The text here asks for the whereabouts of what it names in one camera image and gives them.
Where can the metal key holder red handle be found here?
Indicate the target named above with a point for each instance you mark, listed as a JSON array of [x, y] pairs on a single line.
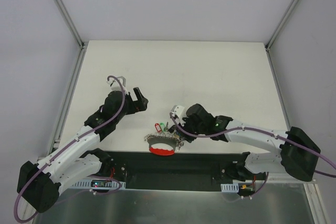
[[163, 144]]

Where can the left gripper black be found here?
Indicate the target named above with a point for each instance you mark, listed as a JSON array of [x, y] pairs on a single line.
[[134, 102]]

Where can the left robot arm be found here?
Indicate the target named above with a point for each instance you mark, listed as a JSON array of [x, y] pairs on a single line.
[[41, 183]]

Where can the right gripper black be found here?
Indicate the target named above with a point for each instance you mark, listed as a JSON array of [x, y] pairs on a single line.
[[182, 130]]

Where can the front aluminium rail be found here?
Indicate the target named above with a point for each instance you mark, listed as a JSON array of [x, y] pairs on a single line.
[[272, 178]]

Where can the white cable duct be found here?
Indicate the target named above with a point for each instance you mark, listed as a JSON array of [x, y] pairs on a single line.
[[230, 188], [98, 184]]

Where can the right aluminium frame post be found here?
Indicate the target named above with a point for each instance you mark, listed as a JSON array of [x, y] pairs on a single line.
[[283, 21]]

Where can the left white cable duct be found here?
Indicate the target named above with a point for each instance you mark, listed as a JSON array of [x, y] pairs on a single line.
[[98, 184]]

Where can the green key tag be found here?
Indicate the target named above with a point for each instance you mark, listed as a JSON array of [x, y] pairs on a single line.
[[162, 125]]

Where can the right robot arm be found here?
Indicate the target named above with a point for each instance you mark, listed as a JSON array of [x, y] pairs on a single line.
[[292, 152]]

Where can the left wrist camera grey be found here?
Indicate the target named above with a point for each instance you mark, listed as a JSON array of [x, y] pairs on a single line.
[[117, 84]]

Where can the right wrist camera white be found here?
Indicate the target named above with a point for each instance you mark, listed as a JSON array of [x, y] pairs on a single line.
[[178, 113]]

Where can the left aluminium frame post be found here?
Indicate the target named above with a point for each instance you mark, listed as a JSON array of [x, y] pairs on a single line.
[[69, 23]]

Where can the red key tag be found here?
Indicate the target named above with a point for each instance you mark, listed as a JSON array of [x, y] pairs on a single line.
[[158, 127]]

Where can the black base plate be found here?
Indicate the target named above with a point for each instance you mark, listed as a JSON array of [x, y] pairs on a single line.
[[181, 171]]

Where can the aluminium frame post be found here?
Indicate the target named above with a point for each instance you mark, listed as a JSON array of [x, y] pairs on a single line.
[[283, 21], [69, 23]]

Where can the right white cable duct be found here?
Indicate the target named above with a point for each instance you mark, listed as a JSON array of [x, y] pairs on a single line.
[[230, 188]]

